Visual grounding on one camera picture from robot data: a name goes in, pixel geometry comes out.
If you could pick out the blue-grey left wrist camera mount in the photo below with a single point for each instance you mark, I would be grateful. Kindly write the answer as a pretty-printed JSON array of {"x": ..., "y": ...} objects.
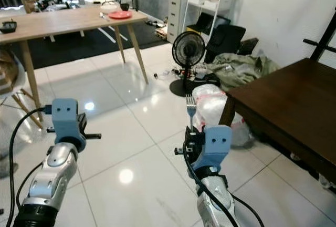
[{"x": 65, "y": 119}]

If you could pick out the dark brown wooden table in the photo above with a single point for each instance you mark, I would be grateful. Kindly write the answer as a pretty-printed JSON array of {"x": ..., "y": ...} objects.
[{"x": 289, "y": 101}]

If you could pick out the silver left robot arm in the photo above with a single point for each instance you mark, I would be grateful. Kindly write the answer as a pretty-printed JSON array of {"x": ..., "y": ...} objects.
[{"x": 55, "y": 177}]

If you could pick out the black bag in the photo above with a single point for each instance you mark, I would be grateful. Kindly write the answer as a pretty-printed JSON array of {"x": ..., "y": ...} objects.
[{"x": 226, "y": 40}]

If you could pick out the red plate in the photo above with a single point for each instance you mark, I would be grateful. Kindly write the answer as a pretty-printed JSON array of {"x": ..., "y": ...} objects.
[{"x": 120, "y": 14}]

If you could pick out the clear plastic bag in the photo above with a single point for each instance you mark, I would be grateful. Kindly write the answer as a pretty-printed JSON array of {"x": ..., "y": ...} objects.
[{"x": 212, "y": 106}]

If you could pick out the white drawer cabinet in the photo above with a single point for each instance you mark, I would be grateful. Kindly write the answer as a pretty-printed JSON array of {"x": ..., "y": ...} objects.
[{"x": 176, "y": 14}]

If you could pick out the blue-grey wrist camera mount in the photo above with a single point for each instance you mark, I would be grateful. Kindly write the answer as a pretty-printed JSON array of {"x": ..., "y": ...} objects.
[
  {"x": 215, "y": 143},
  {"x": 65, "y": 119}
]

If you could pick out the black cup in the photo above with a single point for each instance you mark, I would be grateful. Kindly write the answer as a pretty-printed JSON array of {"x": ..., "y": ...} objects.
[{"x": 124, "y": 6}]

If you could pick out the olive green cloth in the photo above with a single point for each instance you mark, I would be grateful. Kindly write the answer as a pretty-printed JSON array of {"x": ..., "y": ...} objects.
[{"x": 241, "y": 68}]

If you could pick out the silver spoon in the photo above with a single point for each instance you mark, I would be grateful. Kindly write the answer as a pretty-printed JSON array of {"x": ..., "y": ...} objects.
[{"x": 104, "y": 17}]

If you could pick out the white shelf rack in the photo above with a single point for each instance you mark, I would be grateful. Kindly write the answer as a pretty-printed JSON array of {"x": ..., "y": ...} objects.
[{"x": 212, "y": 1}]

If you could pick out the light wood table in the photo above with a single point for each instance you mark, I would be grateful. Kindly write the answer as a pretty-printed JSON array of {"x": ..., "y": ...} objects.
[{"x": 63, "y": 23}]

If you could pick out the white chair with wooden legs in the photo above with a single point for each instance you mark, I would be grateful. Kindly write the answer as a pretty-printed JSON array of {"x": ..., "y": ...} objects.
[{"x": 18, "y": 82}]

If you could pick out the black rug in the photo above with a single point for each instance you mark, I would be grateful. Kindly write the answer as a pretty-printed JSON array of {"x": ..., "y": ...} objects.
[{"x": 84, "y": 45}]

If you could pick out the white bowl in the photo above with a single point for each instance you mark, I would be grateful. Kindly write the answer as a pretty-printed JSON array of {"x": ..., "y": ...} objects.
[{"x": 108, "y": 8}]

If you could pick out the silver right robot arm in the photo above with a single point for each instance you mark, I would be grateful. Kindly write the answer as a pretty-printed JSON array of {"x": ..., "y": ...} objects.
[{"x": 218, "y": 200}]

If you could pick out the silver metal fork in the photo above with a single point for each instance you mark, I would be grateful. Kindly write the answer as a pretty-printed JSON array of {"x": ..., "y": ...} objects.
[{"x": 191, "y": 109}]

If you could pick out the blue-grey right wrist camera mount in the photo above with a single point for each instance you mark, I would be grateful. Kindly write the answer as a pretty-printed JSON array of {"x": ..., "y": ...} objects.
[{"x": 215, "y": 143}]

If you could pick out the black standing fan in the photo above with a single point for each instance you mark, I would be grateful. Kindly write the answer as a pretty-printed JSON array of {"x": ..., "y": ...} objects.
[{"x": 188, "y": 51}]

